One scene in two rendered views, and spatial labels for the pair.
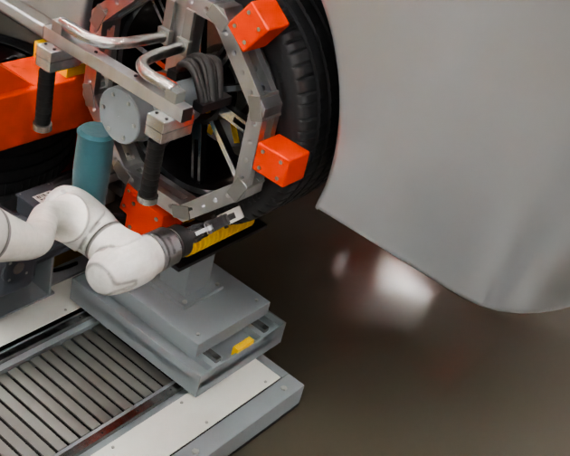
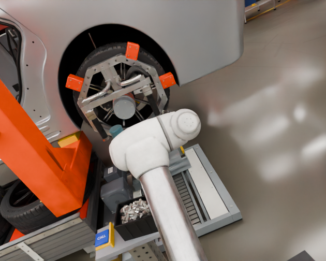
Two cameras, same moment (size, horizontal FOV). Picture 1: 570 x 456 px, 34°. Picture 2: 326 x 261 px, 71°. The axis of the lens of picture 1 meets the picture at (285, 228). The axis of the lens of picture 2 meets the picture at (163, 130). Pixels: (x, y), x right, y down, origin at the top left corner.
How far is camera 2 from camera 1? 1.18 m
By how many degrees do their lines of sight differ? 25
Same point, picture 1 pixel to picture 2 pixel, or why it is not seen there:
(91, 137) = (118, 129)
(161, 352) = (174, 169)
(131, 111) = (128, 103)
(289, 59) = (145, 54)
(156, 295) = not seen: hidden behind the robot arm
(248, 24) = (132, 50)
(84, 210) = not seen: hidden behind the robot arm
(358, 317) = not seen: hidden behind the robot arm
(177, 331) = (172, 159)
